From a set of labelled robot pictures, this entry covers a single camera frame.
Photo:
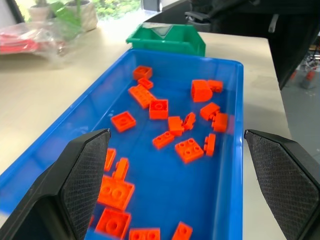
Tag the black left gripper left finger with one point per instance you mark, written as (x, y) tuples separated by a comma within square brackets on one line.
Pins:
[(75, 180)]

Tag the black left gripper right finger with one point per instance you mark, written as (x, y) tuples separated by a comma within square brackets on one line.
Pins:
[(287, 180)]

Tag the green plastic bin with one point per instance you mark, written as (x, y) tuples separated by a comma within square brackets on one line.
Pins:
[(180, 46)]

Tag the flat square orange block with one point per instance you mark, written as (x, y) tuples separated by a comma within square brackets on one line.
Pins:
[(112, 223), (123, 121)]

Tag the blue plastic bin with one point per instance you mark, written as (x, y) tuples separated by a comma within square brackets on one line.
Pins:
[(175, 190)]

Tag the orange 2x2 building brick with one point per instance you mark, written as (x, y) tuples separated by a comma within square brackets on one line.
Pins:
[(188, 150)]

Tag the small orange building block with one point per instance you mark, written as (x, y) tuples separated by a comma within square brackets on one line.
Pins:
[(145, 83), (189, 120), (216, 85)]

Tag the rounded orange building block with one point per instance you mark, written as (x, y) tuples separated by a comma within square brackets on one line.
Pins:
[(201, 91)]

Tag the clear plastic bag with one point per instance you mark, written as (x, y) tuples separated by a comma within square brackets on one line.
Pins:
[(45, 47)]

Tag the black office chair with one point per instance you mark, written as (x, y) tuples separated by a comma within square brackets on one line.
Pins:
[(290, 37)]

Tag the red foam sheet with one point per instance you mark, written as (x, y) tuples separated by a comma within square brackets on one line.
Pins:
[(17, 42)]

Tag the green plant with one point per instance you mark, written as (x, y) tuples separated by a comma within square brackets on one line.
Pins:
[(66, 17)]

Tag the white plant pot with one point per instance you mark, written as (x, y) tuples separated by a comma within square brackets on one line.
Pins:
[(87, 17)]

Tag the small beige plant pot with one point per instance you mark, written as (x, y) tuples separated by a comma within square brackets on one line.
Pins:
[(40, 12)]

